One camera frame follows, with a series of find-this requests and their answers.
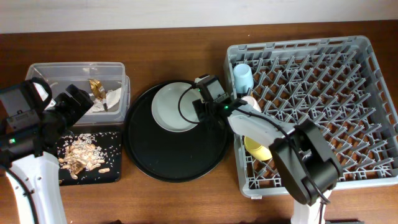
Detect brown gold snack wrapper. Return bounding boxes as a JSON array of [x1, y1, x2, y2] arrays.
[[88, 79, 106, 100]]

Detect grey plate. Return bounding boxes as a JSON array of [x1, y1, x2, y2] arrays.
[[151, 82, 201, 133]]

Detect white wrapper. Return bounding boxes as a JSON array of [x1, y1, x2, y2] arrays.
[[87, 88, 121, 113]]

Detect pink cup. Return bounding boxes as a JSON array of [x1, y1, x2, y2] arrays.
[[241, 96, 261, 113]]

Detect blue cup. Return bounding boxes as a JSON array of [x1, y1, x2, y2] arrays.
[[233, 63, 254, 94]]

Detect food scraps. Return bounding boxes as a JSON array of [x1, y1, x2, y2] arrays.
[[57, 133, 122, 181]]

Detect yellow bowl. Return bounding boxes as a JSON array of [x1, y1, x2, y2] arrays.
[[243, 136, 272, 161]]

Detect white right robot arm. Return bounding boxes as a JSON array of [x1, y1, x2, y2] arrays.
[[192, 99, 343, 223]]

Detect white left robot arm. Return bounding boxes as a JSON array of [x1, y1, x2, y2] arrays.
[[1, 78, 93, 223]]

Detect grey dishwasher rack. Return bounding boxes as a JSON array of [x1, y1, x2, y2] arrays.
[[224, 35, 397, 190]]

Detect clear plastic bin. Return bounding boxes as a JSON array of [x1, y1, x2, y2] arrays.
[[25, 62, 130, 125]]

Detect black round tray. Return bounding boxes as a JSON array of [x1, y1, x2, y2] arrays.
[[123, 80, 230, 182]]

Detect black rectangular tray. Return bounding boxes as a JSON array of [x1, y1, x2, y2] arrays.
[[55, 126, 123, 187]]

